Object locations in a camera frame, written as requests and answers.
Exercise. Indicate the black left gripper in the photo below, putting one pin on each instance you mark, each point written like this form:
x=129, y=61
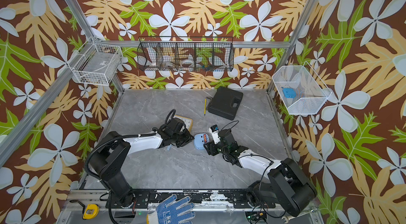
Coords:
x=188, y=138

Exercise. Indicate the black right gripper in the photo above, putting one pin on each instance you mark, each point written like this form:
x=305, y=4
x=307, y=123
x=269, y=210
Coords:
x=210, y=146

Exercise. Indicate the yellow square alarm clock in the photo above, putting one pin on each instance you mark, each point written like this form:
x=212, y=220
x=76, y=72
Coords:
x=188, y=122

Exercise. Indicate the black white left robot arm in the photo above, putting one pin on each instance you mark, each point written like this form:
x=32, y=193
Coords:
x=106, y=160

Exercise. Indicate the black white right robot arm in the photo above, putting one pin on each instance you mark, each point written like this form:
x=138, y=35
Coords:
x=282, y=182

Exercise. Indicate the black plastic tool case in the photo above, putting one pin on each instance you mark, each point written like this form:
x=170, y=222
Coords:
x=225, y=103

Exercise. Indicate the green circuit board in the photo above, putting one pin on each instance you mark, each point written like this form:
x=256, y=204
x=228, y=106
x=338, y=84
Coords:
x=256, y=217

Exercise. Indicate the blue object in basket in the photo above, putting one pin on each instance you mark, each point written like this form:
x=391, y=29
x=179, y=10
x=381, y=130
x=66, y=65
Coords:
x=289, y=93

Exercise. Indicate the blue white knit glove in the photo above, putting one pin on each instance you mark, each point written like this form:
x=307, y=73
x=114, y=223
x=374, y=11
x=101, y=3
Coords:
x=173, y=211

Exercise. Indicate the silver open-end wrench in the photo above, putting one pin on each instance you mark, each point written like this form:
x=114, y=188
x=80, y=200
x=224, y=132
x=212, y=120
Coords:
x=286, y=219

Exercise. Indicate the yellow tape measure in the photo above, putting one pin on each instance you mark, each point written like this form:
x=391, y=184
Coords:
x=90, y=211

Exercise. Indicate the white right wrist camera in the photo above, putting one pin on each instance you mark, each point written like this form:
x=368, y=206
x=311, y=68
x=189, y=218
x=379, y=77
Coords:
x=214, y=131

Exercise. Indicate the black wire basket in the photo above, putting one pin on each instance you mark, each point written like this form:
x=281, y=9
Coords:
x=193, y=54

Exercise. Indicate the white wire basket right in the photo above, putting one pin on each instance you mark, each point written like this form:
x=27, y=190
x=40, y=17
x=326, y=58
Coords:
x=312, y=92

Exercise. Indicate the white wire basket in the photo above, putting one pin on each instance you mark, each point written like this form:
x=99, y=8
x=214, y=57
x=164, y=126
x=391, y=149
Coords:
x=96, y=62
x=312, y=92

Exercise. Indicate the white wire basket left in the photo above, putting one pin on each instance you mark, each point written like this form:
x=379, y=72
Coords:
x=96, y=62

